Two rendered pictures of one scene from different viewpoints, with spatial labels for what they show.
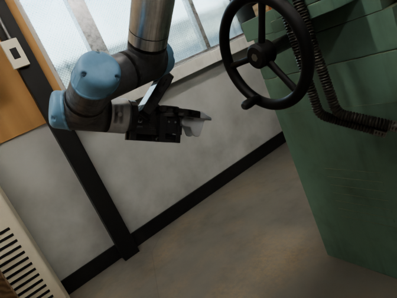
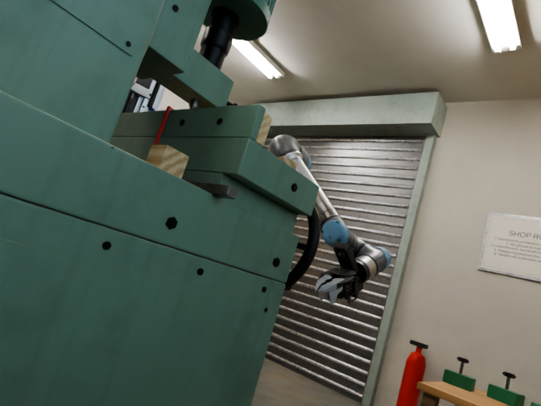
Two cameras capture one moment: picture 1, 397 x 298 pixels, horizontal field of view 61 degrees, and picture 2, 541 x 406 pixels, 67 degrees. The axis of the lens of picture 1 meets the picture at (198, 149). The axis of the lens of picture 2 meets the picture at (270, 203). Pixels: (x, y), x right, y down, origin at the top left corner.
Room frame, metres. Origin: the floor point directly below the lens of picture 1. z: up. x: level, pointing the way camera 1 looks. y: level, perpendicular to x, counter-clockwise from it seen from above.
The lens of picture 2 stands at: (1.77, -0.62, 0.71)
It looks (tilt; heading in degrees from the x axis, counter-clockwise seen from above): 10 degrees up; 159
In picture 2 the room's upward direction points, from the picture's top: 17 degrees clockwise
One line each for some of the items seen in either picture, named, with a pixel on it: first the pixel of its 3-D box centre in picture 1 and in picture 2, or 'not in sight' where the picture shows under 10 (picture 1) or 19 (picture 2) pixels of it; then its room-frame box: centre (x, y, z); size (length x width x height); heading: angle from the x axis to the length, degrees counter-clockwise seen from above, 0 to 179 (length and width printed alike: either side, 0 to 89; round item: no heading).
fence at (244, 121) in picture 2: not in sight; (148, 125); (0.93, -0.60, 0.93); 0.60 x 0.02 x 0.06; 27
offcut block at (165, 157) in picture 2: not in sight; (166, 163); (1.18, -0.57, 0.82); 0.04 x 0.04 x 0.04; 26
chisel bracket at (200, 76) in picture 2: not in sight; (192, 83); (0.98, -0.55, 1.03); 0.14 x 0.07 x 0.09; 117
